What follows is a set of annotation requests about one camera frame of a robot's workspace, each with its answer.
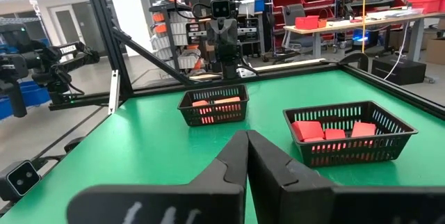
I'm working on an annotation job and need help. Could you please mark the white cable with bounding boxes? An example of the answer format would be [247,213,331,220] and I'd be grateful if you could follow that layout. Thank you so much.
[383,21,408,81]

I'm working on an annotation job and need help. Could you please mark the grey office chair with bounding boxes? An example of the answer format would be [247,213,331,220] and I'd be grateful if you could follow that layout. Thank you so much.
[264,3,317,64]

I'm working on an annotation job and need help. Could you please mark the brown cardboard box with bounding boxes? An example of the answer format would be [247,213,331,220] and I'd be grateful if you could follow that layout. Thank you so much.
[426,38,445,65]

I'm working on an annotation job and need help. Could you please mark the orange rectangular block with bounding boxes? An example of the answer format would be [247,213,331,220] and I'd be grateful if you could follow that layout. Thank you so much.
[213,96,241,106]

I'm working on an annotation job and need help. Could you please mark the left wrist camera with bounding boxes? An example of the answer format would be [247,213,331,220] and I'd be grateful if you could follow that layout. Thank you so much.
[210,0,234,19]

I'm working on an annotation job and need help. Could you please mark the black equipment case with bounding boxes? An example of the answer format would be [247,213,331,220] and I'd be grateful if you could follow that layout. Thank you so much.
[371,58,428,86]

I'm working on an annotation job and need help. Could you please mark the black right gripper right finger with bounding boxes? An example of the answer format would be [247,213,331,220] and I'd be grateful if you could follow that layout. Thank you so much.
[247,129,445,224]

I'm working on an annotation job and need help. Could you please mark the orange yellow hanging cable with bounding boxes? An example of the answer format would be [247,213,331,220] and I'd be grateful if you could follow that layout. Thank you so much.
[361,0,368,54]

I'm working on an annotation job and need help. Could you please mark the green table mat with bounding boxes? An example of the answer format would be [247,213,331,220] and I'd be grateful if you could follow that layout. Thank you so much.
[0,69,445,224]

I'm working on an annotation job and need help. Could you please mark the black slotted plastic basket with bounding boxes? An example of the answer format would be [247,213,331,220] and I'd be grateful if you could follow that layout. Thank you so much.
[177,83,250,127]
[282,100,419,168]

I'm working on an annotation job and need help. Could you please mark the black two-lens camera box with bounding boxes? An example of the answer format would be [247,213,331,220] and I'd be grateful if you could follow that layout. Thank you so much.
[0,159,42,203]

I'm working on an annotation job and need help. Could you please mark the metal storage shelf rack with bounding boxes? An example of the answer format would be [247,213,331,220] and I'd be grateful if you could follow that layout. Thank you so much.
[266,0,407,44]

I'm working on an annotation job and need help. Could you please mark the blue storage bin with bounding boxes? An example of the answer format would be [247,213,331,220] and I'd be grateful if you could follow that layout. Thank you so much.
[0,79,52,120]

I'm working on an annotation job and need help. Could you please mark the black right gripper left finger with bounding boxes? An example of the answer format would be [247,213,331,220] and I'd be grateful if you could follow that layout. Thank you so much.
[65,129,250,224]

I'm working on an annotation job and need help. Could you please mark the crimson red rectangular block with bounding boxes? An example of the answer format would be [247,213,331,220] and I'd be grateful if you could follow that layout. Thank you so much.
[291,120,325,142]

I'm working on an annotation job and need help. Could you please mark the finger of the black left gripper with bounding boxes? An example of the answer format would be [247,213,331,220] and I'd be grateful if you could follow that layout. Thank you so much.
[222,18,240,47]
[205,18,223,47]

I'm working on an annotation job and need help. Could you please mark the blue glowing computer case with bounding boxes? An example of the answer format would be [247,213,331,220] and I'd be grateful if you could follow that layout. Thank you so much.
[351,28,380,49]

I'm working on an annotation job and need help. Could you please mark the crimson red cube block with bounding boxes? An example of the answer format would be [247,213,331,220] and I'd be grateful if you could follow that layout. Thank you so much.
[350,122,378,138]

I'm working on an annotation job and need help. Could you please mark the wooden top desk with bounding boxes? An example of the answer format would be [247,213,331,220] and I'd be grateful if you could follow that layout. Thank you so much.
[283,10,445,63]

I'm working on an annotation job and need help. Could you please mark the black aluminium table frame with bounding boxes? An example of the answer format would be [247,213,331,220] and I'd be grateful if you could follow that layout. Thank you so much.
[0,0,445,218]

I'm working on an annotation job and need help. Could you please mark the white metal corner bracket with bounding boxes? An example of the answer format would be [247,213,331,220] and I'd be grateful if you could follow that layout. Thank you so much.
[107,70,121,115]

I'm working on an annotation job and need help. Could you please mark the grey door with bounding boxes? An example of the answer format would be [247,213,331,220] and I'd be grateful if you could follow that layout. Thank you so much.
[48,3,86,46]

